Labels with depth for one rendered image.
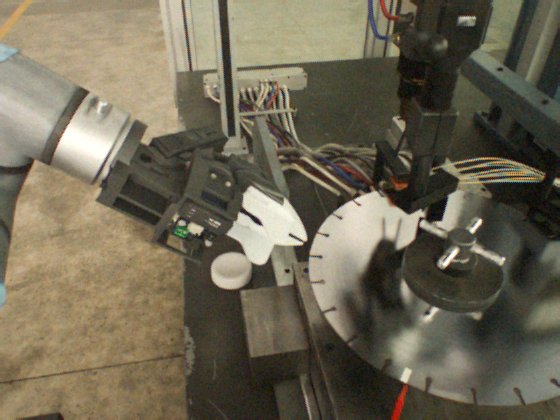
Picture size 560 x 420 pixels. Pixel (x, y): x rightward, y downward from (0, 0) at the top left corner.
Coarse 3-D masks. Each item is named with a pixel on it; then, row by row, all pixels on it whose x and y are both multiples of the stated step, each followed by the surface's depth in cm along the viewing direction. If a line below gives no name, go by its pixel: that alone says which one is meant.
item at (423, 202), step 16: (464, 16) 40; (416, 160) 52; (432, 160) 52; (416, 176) 53; (432, 176) 58; (448, 176) 58; (400, 192) 55; (416, 192) 54; (432, 192) 55; (448, 192) 57; (400, 208) 55; (416, 208) 55; (432, 208) 58
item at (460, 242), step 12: (432, 228) 53; (456, 228) 52; (468, 228) 52; (456, 240) 50; (468, 240) 50; (444, 252) 52; (456, 252) 50; (468, 252) 50; (480, 252) 50; (492, 252) 49; (444, 264) 48
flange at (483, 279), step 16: (416, 240) 57; (432, 240) 57; (416, 256) 54; (432, 256) 54; (480, 256) 54; (416, 272) 53; (432, 272) 52; (448, 272) 52; (464, 272) 51; (480, 272) 52; (496, 272) 53; (416, 288) 52; (432, 288) 51; (448, 288) 51; (464, 288) 51; (480, 288) 51; (496, 288) 51; (448, 304) 50; (464, 304) 49; (480, 304) 50
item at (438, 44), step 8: (408, 32) 42; (416, 32) 41; (424, 32) 38; (432, 32) 38; (408, 40) 43; (416, 40) 39; (424, 40) 37; (432, 40) 36; (440, 40) 36; (416, 48) 39; (424, 48) 37; (432, 48) 36; (440, 48) 36; (424, 56) 37; (432, 56) 37; (440, 56) 37
